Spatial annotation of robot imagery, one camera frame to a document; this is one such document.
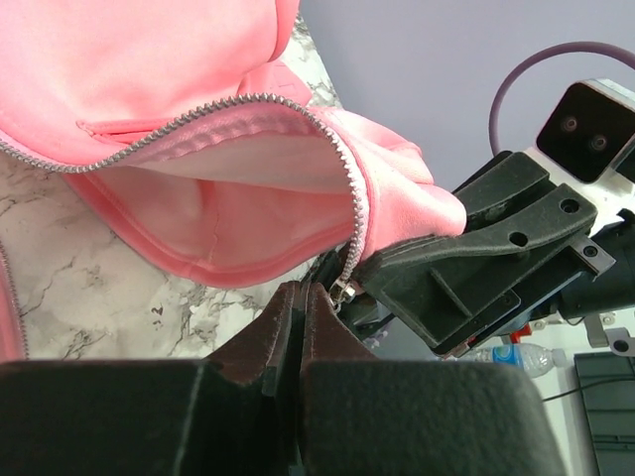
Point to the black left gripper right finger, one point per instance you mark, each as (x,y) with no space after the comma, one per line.
(366,416)

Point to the pink zip jacket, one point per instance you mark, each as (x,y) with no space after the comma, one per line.
(179,125)

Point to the silver zipper pull tab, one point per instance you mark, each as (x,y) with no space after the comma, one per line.
(342,292)

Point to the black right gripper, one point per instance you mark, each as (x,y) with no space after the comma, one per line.
(450,289)

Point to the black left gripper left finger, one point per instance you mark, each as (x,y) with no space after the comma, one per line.
(230,413)

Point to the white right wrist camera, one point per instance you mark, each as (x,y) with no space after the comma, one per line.
(588,140)

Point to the clear plastic water bottle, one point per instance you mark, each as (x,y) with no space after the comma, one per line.
(537,361)

